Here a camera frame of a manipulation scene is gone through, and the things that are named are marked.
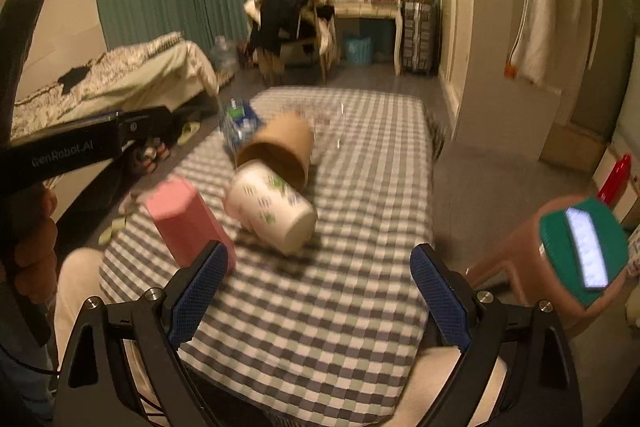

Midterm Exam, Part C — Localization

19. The pink carton box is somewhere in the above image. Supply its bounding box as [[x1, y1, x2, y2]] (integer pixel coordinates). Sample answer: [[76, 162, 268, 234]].
[[143, 176, 236, 274]]

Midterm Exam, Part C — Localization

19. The white floral paper cup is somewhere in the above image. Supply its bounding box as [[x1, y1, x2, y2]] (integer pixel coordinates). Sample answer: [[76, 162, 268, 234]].
[[222, 160, 318, 255]]

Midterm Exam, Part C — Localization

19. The brown kraft paper cup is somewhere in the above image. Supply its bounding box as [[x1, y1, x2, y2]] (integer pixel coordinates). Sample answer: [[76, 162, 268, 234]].
[[235, 110, 314, 192]]

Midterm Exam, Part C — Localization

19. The person's left hand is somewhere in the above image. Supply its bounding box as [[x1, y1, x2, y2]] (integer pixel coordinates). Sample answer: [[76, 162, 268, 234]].
[[1, 183, 58, 305]]

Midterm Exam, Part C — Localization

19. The brown plastic stool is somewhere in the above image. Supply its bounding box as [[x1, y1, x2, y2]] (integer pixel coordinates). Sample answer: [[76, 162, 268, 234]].
[[465, 195, 626, 335]]

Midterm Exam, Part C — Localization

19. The sneaker under bed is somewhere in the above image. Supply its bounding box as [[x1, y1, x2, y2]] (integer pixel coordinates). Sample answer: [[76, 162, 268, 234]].
[[130, 138, 170, 176]]

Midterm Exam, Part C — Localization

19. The lit smartphone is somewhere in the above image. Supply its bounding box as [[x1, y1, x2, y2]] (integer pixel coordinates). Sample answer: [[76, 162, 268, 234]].
[[565, 207, 610, 291]]

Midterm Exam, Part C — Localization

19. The bed with floral bedding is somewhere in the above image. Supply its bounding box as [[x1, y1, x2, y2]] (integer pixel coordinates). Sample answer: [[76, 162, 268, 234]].
[[11, 31, 229, 140]]

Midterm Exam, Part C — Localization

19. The light green slipper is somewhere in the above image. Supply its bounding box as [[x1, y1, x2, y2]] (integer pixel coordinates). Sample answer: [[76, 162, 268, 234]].
[[177, 121, 201, 146]]

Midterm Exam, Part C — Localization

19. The checkered tablecloth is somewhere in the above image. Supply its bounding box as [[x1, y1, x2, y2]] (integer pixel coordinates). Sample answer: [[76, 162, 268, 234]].
[[98, 85, 442, 427]]

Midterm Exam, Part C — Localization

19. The red water bottle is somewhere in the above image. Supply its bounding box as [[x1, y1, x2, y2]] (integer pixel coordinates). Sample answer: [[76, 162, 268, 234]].
[[597, 154, 631, 209]]

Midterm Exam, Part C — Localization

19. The large water jug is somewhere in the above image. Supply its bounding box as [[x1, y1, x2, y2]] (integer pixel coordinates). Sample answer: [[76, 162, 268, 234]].
[[210, 36, 240, 74]]

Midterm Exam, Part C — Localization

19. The cardboard box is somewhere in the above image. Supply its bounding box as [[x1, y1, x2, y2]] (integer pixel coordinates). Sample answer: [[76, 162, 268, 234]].
[[539, 122, 608, 173]]

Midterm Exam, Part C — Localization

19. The wooden chair with clothes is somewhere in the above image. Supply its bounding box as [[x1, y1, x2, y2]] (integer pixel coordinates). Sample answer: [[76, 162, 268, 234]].
[[244, 0, 340, 86]]

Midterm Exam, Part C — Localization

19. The clear plastic container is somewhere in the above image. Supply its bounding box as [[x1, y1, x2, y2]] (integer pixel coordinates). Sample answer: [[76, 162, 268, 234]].
[[294, 102, 346, 165]]

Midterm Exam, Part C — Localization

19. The hanging white towel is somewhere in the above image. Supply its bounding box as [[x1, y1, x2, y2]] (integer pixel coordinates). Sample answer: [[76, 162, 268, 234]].
[[506, 0, 592, 92]]

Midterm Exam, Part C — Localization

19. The blue laundry basket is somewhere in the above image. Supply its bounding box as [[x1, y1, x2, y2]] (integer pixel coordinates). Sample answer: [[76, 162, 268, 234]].
[[344, 35, 373, 66]]

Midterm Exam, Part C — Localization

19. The dark suitcase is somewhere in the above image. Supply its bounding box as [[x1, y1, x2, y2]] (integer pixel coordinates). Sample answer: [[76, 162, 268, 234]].
[[401, 1, 437, 74]]

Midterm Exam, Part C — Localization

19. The white desk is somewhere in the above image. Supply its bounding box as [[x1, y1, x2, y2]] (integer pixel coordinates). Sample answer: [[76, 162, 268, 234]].
[[332, 0, 404, 76]]

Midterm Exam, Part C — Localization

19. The white louvered wardrobe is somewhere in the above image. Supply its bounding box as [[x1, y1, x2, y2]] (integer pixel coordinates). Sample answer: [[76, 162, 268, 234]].
[[438, 0, 560, 160]]

